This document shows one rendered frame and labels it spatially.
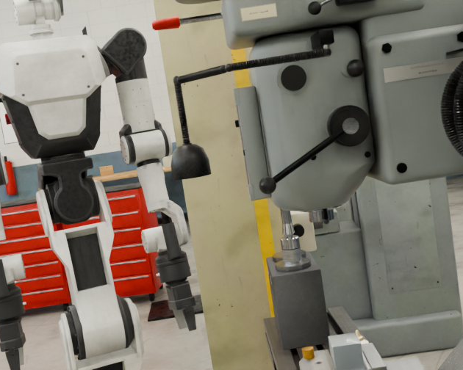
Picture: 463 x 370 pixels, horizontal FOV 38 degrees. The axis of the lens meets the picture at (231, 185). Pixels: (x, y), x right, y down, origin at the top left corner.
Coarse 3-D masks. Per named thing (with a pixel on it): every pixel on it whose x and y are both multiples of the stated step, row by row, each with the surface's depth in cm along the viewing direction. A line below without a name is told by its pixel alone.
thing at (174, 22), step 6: (168, 18) 133; (174, 18) 133; (180, 18) 134; (186, 18) 133; (192, 18) 133; (198, 18) 133; (204, 18) 133; (210, 18) 134; (216, 18) 134; (156, 24) 133; (162, 24) 133; (168, 24) 133; (174, 24) 133; (180, 24) 134
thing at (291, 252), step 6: (282, 246) 167; (288, 246) 166; (294, 246) 166; (282, 252) 168; (288, 252) 166; (294, 252) 166; (300, 252) 167; (288, 258) 167; (294, 258) 166; (300, 258) 167
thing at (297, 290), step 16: (272, 256) 179; (304, 256) 177; (272, 272) 167; (288, 272) 164; (304, 272) 163; (320, 272) 163; (272, 288) 171; (288, 288) 163; (304, 288) 163; (320, 288) 164; (288, 304) 164; (304, 304) 164; (320, 304) 164; (288, 320) 164; (304, 320) 164; (320, 320) 164; (288, 336) 165; (304, 336) 165; (320, 336) 165
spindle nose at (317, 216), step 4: (312, 212) 127; (316, 212) 127; (320, 212) 126; (328, 212) 127; (332, 212) 127; (312, 216) 127; (316, 216) 127; (320, 216) 126; (328, 216) 127; (332, 216) 127; (312, 220) 127; (316, 220) 127; (320, 220) 127
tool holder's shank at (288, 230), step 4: (280, 208) 167; (284, 212) 166; (288, 212) 166; (284, 216) 166; (288, 216) 166; (284, 220) 167; (288, 220) 167; (284, 224) 167; (288, 224) 167; (284, 228) 167; (288, 228) 167; (292, 228) 167; (284, 232) 167; (288, 232) 167; (292, 232) 167; (284, 236) 168; (288, 236) 167; (292, 236) 167
